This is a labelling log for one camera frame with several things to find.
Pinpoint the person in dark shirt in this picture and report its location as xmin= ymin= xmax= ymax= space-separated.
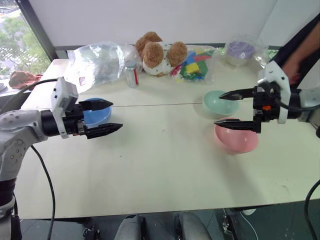
xmin=270 ymin=9 xmax=320 ymax=89

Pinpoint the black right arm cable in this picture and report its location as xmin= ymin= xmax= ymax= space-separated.
xmin=303 ymin=178 xmax=320 ymax=240

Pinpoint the clear bottle with red label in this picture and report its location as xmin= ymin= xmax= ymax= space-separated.
xmin=123 ymin=59 xmax=140 ymax=89

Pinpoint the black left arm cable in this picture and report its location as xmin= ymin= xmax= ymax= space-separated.
xmin=30 ymin=144 xmax=56 ymax=240

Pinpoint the clear plastic bag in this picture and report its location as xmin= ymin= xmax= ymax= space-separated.
xmin=65 ymin=42 xmax=138 ymax=88

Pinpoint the bag of colourful blocks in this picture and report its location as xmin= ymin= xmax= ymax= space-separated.
xmin=169 ymin=45 xmax=216 ymax=85

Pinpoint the grey rounded shape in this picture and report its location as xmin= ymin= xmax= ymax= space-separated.
xmin=114 ymin=213 xmax=148 ymax=240

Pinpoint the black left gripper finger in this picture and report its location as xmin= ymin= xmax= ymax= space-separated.
xmin=79 ymin=99 xmax=114 ymax=112
xmin=84 ymin=123 xmax=124 ymax=140

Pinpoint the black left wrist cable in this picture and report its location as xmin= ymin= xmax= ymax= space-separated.
xmin=0 ymin=78 xmax=59 ymax=113

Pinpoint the black window frame post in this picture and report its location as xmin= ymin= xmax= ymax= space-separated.
xmin=14 ymin=0 xmax=59 ymax=61

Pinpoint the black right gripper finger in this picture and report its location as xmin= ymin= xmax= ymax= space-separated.
xmin=218 ymin=87 xmax=256 ymax=102
xmin=213 ymin=118 xmax=256 ymax=133

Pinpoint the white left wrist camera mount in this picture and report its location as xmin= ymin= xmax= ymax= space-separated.
xmin=51 ymin=76 xmax=79 ymax=140

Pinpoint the green plastic bowl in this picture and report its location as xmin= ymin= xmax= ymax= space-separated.
xmin=202 ymin=90 xmax=240 ymax=119

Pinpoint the purple lidded tub in bag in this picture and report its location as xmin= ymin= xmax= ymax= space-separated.
xmin=224 ymin=36 xmax=270 ymax=69

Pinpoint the black bracket under table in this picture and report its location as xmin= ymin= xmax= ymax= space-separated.
xmin=221 ymin=208 xmax=241 ymax=240
xmin=81 ymin=223 xmax=101 ymax=240

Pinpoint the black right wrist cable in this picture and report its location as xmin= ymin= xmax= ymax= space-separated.
xmin=272 ymin=96 xmax=320 ymax=112

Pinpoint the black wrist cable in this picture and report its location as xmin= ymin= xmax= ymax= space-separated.
xmin=272 ymin=96 xmax=320 ymax=112
xmin=0 ymin=78 xmax=59 ymax=113

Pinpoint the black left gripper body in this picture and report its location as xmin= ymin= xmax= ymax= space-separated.
xmin=62 ymin=102 xmax=89 ymax=138

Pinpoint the brown white plush toy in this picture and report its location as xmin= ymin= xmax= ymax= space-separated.
xmin=134 ymin=31 xmax=189 ymax=77

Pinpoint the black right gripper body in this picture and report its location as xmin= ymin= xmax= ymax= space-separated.
xmin=252 ymin=82 xmax=281 ymax=134

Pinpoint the pink red plastic bowl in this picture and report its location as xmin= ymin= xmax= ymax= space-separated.
xmin=215 ymin=117 xmax=259 ymax=154

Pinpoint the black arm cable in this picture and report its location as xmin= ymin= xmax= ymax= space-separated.
xmin=30 ymin=144 xmax=56 ymax=240
xmin=303 ymin=178 xmax=320 ymax=240

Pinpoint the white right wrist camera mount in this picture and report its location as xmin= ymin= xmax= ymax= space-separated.
xmin=257 ymin=61 xmax=292 ymax=125

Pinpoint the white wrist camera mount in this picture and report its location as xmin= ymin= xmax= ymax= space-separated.
xmin=257 ymin=61 xmax=292 ymax=125
xmin=51 ymin=76 xmax=79 ymax=140

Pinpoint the blue plastic bowl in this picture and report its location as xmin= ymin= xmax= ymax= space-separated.
xmin=80 ymin=97 xmax=113 ymax=127

